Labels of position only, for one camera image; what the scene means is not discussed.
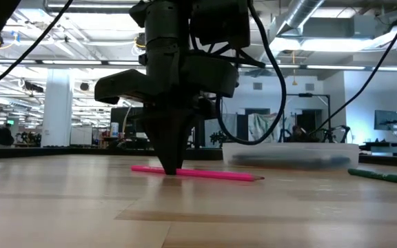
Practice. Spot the grey cover sheet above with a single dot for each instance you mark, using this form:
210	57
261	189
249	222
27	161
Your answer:
264	125

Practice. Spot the white canister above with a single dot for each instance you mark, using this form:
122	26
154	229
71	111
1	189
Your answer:
114	130

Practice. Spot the black background robot arm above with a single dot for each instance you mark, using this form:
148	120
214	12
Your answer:
338	132

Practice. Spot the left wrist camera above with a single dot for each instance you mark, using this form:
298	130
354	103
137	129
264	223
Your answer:
222	24

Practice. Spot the dark green pen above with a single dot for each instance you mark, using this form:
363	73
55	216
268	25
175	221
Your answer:
381	176

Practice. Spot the person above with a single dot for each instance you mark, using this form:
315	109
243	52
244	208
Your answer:
298	132

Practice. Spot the wall screen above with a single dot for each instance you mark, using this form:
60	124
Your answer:
387	120

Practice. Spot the white pillar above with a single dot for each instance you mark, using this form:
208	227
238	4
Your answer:
57	110

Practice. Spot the clear pencil box orange lid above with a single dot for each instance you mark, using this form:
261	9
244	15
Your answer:
291	155

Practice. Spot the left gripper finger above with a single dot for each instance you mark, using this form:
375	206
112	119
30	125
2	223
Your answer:
126	86
212	79

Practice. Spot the pink pencil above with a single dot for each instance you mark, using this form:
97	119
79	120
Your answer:
219	174

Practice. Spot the black monitor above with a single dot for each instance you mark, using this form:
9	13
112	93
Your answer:
126	117

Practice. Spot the green exit sign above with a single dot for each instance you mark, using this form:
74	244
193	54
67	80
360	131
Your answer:
10	122

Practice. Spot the black metal frame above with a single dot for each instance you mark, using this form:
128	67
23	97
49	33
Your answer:
328	113

